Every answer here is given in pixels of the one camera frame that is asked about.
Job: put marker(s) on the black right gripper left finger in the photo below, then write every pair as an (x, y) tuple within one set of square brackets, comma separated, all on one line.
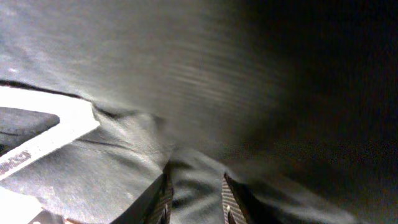
[(160, 209)]

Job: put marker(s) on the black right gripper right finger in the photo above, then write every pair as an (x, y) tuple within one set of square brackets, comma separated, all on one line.
[(234, 210)]

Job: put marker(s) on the black t-shirt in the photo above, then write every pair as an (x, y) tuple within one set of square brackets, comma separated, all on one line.
[(296, 100)]

